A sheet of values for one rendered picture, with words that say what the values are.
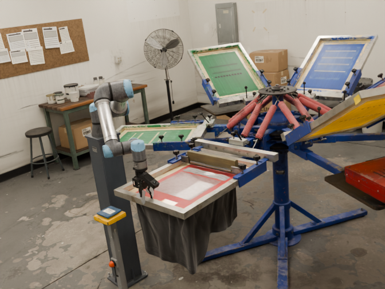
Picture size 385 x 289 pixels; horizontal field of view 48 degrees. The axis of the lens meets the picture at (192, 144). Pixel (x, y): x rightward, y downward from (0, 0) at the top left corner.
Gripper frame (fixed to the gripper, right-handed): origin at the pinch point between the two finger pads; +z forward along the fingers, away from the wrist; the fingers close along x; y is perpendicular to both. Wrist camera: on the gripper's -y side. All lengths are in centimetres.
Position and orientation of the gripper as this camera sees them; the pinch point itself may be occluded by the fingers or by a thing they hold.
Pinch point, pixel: (148, 200)
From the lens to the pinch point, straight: 246.3
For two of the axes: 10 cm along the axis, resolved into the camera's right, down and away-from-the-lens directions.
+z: 1.0, 9.4, 3.2
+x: -6.6, 3.0, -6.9
